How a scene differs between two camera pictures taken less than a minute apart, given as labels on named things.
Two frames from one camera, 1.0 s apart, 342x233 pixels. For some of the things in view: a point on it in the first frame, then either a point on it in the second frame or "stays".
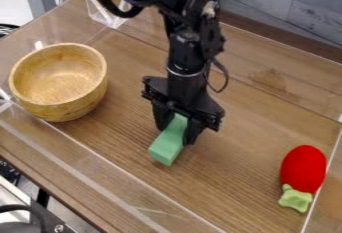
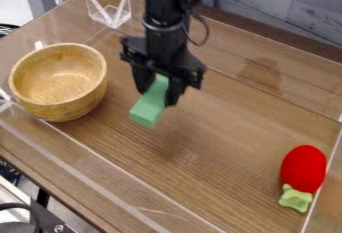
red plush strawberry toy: x=302 y=169 stays
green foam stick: x=167 y=146 -> x=149 y=105
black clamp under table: x=43 y=222 stays
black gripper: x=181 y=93 -> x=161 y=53
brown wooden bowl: x=59 y=80 stays
